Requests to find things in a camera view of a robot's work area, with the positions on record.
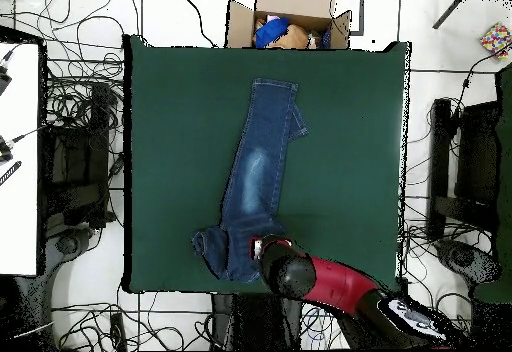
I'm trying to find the blue denim jeans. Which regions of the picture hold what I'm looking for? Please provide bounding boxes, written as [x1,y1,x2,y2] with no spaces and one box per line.
[190,77,309,284]

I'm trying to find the colourful patterned item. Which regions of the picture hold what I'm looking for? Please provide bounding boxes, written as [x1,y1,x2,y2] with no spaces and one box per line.
[479,21,512,61]

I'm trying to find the dark green table cloth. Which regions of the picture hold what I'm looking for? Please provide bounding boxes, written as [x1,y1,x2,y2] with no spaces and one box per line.
[121,34,413,295]

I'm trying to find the grey round stand foot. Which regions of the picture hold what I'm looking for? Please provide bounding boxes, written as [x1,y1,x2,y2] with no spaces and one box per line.
[44,226,97,289]
[434,238,501,289]

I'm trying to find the black equipment box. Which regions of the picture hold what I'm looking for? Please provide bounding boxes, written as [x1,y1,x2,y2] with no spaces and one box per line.
[41,83,117,229]

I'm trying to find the tan cloth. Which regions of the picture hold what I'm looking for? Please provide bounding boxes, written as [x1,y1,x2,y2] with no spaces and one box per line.
[275,23,311,50]

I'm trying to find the blue cloth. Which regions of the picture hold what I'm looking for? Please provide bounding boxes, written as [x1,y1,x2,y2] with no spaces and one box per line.
[254,17,291,49]

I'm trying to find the white table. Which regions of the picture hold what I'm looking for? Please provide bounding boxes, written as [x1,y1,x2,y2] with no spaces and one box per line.
[0,41,41,277]

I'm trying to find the brown cardboard box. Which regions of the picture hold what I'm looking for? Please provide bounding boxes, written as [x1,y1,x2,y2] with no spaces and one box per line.
[225,0,353,50]

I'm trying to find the dark green covered furniture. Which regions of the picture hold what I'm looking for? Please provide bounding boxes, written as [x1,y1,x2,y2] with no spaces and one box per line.
[473,63,512,304]

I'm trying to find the grey metal bar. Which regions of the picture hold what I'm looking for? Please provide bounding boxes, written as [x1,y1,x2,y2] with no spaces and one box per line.
[432,0,478,30]

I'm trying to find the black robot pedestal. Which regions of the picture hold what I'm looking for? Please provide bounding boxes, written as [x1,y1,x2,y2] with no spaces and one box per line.
[211,293,303,349]

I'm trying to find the multicoloured cable tangle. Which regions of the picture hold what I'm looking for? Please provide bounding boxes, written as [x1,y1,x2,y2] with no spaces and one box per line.
[301,301,349,349]

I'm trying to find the black cable tangle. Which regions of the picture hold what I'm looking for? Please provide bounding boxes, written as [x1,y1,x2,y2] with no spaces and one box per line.
[403,47,512,241]

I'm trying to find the black striped strap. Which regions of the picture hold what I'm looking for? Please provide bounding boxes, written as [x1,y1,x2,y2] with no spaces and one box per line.
[0,160,23,187]

